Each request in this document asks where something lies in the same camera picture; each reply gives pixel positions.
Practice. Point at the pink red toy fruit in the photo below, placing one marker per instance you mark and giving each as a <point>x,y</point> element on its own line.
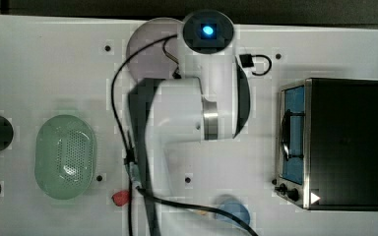
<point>121,198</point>

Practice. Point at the black silver toaster oven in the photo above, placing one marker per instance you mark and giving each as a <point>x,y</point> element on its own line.
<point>327,151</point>

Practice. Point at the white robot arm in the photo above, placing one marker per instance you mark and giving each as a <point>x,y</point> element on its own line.
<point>210,101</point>

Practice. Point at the black camera cable connector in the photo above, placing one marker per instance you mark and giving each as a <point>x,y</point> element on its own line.
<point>247,62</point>

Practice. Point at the blue cup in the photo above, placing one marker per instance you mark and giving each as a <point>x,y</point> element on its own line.
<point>235,207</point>

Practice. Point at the green oval strainer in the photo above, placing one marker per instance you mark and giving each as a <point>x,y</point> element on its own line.
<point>65,156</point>

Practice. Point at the grey round plate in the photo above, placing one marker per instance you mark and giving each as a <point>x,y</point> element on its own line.
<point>154,60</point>

